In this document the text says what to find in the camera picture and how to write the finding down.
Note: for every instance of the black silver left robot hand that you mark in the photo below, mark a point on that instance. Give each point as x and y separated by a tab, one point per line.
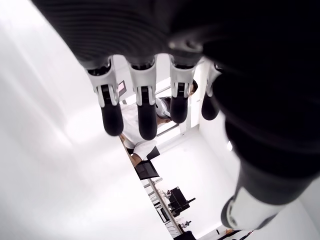
200	30

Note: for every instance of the white VR headset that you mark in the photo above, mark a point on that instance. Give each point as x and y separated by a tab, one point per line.
162	107

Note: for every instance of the seated person in white shirt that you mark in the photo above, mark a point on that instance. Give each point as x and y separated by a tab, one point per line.
130	132

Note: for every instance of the black folding chair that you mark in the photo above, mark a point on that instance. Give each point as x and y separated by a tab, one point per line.
146	170

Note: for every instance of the black machine on stand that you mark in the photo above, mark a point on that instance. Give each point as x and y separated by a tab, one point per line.
178	200

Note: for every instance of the grey metal rail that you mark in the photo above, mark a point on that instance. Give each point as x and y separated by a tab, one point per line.
160	197

